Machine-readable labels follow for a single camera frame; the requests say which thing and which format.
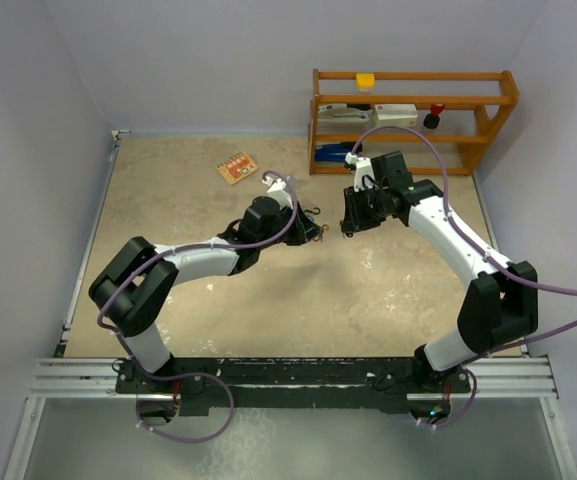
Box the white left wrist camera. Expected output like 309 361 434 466
262 172 295 209

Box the red and black stamp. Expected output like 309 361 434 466
423 104 445 130

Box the yellow-lidded container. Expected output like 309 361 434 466
355 73 376 93

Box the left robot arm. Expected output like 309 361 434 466
88 196 324 392

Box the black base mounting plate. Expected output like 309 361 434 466
114 357 471 416

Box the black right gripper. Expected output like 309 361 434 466
343 182 389 233

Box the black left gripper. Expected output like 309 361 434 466
257 201 321 251

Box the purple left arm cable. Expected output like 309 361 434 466
96 170 300 444

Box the white and red box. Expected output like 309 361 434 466
373 104 418 128

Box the orange spiral notebook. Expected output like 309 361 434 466
217 152 259 185

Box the aluminium frame rail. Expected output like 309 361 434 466
29 357 559 399

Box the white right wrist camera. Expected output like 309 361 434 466
345 152 376 192

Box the orange S-shaped carabiner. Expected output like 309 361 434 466
320 224 329 240

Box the blue stapler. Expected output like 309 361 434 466
314 142 355 164

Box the white stapler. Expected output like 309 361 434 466
317 103 372 123

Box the wooden shelf rack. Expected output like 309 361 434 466
308 70 520 176

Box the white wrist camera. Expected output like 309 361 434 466
345 152 376 192
262 172 295 209

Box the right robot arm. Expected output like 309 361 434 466
340 152 538 391

